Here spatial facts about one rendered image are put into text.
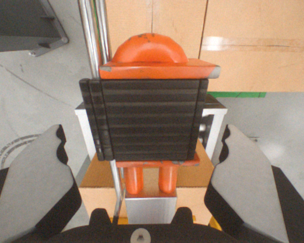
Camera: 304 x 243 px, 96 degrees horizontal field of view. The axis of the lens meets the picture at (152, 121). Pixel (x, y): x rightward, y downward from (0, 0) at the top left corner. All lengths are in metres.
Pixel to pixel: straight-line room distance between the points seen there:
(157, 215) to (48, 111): 1.48
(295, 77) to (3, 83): 1.98
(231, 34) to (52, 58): 1.21
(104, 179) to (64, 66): 1.08
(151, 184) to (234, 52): 0.65
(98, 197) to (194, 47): 0.64
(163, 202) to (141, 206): 0.03
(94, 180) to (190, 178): 0.27
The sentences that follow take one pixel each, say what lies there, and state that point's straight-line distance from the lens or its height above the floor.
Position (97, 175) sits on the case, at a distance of 0.46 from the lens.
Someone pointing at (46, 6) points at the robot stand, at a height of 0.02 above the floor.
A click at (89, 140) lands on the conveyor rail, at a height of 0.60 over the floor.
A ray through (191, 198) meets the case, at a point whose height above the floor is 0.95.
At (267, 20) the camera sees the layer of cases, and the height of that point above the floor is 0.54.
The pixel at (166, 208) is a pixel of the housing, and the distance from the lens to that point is 0.20.
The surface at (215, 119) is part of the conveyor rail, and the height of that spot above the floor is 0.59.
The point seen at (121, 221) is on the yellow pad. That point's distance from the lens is 0.54.
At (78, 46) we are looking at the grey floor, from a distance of 1.30.
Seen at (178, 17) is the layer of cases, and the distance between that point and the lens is 0.66.
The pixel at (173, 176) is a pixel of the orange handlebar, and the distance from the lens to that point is 0.16.
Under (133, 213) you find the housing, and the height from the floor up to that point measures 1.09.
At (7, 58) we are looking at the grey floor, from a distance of 1.61.
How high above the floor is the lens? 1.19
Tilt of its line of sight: 60 degrees down
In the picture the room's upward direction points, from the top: 177 degrees clockwise
